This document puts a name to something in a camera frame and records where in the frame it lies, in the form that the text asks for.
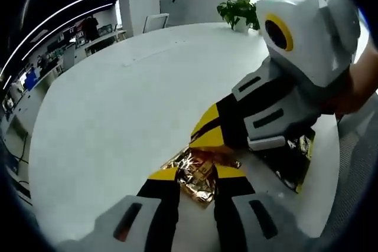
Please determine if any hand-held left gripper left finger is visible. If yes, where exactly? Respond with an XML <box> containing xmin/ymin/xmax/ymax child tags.
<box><xmin>57</xmin><ymin>166</ymin><xmax>181</xmax><ymax>252</ymax></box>

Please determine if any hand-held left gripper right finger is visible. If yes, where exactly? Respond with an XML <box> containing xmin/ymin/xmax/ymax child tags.
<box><xmin>213</xmin><ymin>165</ymin><xmax>314</xmax><ymax>252</ymax></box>

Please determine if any green black sachet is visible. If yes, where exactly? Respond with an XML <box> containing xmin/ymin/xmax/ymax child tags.
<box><xmin>250</xmin><ymin>129</ymin><xmax>316</xmax><ymax>194</ymax></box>

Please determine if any gold foil sachet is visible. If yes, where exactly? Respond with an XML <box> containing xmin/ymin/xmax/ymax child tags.
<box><xmin>161</xmin><ymin>144</ymin><xmax>243</xmax><ymax>211</ymax></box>

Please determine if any person's right hand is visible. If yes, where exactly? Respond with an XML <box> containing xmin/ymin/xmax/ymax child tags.
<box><xmin>320</xmin><ymin>63</ymin><xmax>366</xmax><ymax>117</ymax></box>

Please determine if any potted green plant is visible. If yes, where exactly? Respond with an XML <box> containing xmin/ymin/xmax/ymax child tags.
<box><xmin>217</xmin><ymin>0</ymin><xmax>260</xmax><ymax>32</ymax></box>

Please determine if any grey mesh office chair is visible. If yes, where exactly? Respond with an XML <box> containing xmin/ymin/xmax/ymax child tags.
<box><xmin>298</xmin><ymin>92</ymin><xmax>378</xmax><ymax>235</ymax></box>

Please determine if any white office chair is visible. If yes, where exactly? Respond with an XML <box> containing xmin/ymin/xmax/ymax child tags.
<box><xmin>143</xmin><ymin>12</ymin><xmax>170</xmax><ymax>34</ymax></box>

